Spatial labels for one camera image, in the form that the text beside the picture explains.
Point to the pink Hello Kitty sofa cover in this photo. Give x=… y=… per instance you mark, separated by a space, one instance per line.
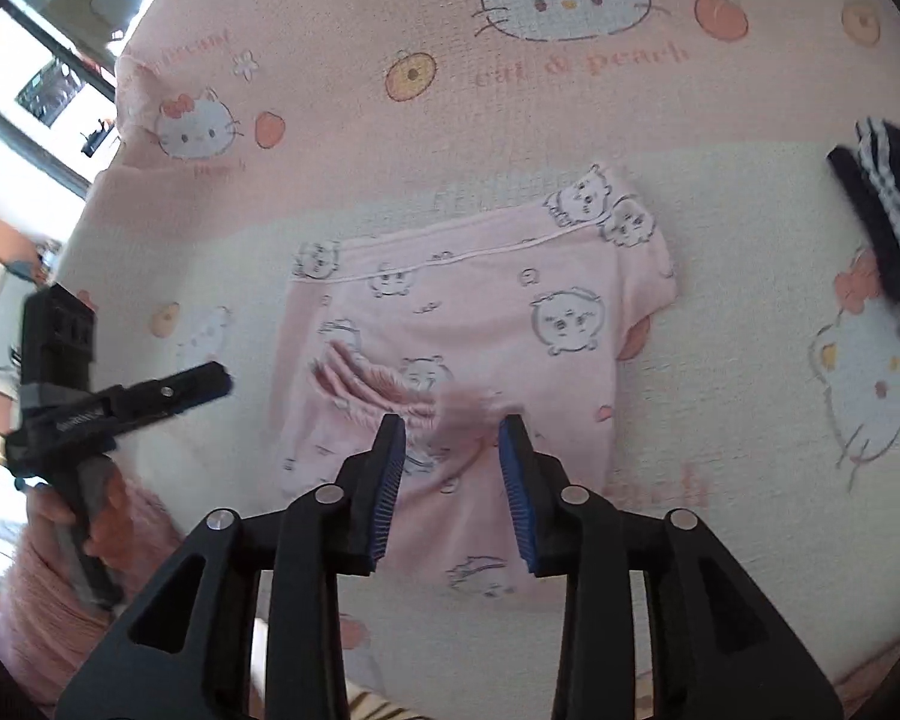
x=247 y=126

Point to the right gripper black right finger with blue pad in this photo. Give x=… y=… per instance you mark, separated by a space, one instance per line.
x=719 y=647

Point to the person's left hand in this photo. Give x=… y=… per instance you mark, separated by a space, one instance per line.
x=111 y=538

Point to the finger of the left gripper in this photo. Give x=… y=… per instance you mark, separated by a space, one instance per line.
x=159 y=399

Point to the pink fluffy left sleeve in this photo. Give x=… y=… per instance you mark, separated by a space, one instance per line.
x=46 y=633

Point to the pink cartoon print pants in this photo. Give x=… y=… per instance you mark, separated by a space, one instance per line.
x=523 y=311

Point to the black window frame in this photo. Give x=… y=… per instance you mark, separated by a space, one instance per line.
x=57 y=106

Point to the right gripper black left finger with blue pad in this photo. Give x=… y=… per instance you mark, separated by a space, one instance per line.
x=182 y=649

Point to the folded navy striped garment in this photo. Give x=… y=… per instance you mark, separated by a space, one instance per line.
x=869 y=175

